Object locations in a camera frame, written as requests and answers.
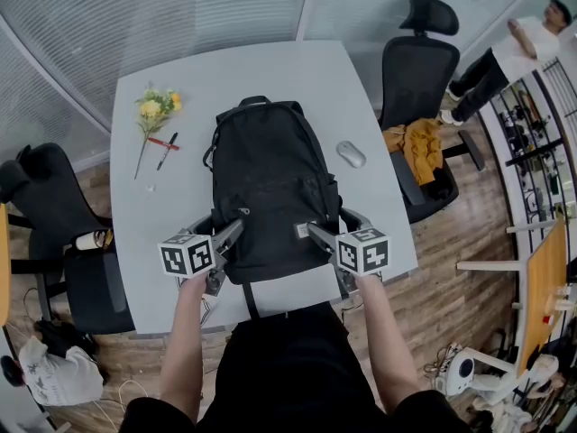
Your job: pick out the black backpack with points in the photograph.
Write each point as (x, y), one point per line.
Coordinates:
(270, 174)

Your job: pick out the white table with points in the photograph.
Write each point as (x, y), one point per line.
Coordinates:
(270, 70)

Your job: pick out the yellow artificial flower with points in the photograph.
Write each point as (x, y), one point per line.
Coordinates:
(153, 108)

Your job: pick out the white cup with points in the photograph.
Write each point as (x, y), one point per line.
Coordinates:
(85, 240)

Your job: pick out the wooden desk with white legs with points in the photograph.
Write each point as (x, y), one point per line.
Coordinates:
(543, 287)

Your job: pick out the person's right forearm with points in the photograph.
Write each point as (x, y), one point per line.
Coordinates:
(390, 345)

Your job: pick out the silver computer mouse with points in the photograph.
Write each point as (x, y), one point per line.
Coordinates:
(351, 154)

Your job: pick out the round wooden table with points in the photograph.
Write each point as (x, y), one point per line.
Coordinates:
(3, 269)

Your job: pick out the black mesh office chair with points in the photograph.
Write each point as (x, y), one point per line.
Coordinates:
(417, 75)

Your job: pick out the black marker pen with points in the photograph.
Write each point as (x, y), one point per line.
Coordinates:
(166, 153)

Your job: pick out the person's black clothing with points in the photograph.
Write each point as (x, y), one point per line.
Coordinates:
(288, 377)

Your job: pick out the white round appliance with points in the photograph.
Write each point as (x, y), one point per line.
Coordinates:
(460, 372)

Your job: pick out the person's left forearm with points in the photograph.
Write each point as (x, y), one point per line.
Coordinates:
(185, 345)

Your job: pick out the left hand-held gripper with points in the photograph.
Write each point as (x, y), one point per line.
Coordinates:
(185, 257)

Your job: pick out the orange cloth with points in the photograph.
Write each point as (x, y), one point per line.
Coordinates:
(421, 147)

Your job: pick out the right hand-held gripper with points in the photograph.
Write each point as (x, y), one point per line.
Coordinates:
(360, 253)

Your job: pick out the black metal shelf rack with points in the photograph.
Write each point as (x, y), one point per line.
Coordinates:
(532, 151)

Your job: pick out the red pen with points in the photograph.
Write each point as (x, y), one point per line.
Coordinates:
(160, 142)

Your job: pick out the round black object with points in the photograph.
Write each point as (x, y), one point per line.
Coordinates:
(10, 369)

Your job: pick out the black cloth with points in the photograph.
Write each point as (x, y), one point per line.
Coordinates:
(61, 336)

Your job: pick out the black padded office chair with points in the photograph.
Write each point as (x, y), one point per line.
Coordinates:
(54, 196)

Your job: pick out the white printed tote bag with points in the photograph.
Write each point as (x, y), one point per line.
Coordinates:
(61, 377)

